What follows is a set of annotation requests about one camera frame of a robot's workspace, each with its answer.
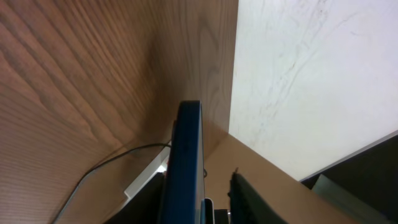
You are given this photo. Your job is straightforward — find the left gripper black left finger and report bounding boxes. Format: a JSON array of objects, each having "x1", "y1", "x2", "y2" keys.
[{"x1": 104, "y1": 172, "x2": 165, "y2": 224}]

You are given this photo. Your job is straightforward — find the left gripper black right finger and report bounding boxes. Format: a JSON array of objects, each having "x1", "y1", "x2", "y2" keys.
[{"x1": 228, "y1": 169, "x2": 287, "y2": 224}]

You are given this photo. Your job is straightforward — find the blue Galaxy smartphone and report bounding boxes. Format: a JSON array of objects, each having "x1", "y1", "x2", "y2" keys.
[{"x1": 157, "y1": 101, "x2": 205, "y2": 224}]

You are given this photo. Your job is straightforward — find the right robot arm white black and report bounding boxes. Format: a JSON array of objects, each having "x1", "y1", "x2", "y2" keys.
[{"x1": 300, "y1": 131, "x2": 397, "y2": 223}]

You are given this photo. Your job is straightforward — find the white power strip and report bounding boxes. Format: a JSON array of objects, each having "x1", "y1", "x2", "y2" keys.
[{"x1": 124, "y1": 147, "x2": 170, "y2": 200}]

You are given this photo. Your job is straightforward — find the black charger cable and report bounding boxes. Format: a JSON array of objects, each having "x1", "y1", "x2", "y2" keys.
[{"x1": 51, "y1": 142, "x2": 172, "y2": 224}]

